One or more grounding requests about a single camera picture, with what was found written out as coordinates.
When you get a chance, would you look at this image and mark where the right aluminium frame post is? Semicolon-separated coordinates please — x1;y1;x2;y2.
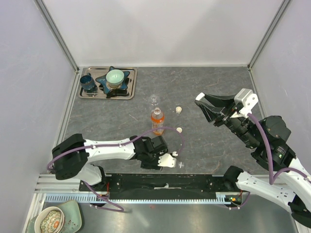
247;0;292;71

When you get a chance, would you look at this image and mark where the small clear empty bottle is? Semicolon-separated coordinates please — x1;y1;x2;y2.
148;95;160;107

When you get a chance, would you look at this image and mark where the aluminium frame post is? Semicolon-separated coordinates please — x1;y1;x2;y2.
247;0;292;71
34;0;79;73

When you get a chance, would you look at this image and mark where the pale green bowl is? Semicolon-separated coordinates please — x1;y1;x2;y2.
106;69;124;87

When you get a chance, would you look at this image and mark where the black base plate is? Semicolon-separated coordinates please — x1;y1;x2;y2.
92;173;240;198

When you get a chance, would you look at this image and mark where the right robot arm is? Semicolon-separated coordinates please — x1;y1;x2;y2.
195;88;311;228

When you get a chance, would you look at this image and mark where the blue star-shaped dish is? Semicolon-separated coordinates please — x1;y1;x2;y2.
95;66;130;95

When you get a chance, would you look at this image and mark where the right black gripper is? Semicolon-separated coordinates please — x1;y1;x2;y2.
194;92;260;148

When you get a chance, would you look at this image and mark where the slotted cable duct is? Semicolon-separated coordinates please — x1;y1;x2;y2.
45;193;237;205

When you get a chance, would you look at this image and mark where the green square plate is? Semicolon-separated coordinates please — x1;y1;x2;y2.
42;200;83;233

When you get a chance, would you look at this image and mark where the steel tray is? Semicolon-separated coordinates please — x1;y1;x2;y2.
78;67;137;100

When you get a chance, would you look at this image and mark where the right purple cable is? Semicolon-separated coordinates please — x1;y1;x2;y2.
220;113;311;211

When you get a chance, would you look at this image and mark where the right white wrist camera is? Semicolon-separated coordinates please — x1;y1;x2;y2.
231;88;259;118

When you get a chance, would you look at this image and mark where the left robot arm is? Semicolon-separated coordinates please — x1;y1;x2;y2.
47;133;168;191

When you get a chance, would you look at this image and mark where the dark blue cup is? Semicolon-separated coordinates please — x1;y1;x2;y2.
80;73;98;92

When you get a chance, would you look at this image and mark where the left aluminium frame post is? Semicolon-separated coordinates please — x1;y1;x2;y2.
34;0;79;73

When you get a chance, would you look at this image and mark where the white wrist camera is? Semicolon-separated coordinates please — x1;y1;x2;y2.
158;151;178;168
231;88;259;118

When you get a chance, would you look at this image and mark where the orange drink bottle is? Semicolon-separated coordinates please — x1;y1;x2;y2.
151;107;165;135

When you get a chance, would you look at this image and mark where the white ribbed bottle cap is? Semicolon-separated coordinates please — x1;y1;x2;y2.
175;106;182;114

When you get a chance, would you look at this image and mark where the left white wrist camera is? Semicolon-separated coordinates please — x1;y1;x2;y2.
158;151;178;168

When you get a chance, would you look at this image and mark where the patterned ceramic bowl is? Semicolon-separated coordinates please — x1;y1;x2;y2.
34;206;65;233

